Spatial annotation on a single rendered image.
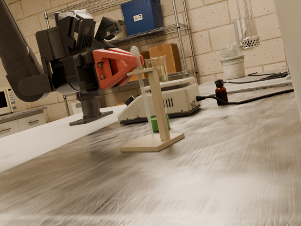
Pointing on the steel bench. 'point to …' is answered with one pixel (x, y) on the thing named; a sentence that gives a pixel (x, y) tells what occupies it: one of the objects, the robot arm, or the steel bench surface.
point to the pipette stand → (165, 138)
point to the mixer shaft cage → (254, 42)
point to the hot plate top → (173, 83)
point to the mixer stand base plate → (256, 85)
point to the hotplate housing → (191, 102)
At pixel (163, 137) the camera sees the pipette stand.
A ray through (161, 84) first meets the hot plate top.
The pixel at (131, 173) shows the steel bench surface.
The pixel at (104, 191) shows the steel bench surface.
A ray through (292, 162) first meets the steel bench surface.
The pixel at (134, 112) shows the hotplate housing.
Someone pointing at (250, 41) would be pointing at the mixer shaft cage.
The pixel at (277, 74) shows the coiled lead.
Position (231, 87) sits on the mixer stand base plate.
